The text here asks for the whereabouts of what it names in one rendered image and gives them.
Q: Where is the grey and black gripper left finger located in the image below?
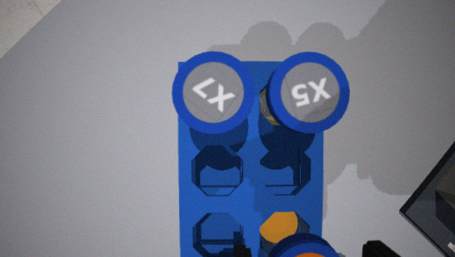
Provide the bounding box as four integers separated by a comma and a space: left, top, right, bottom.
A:
234, 245, 252, 257

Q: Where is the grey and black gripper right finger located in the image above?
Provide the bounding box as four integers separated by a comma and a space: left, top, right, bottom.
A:
362, 241, 401, 257

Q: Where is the blue tube rack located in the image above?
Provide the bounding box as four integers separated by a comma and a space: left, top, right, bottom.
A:
178, 61, 323, 257

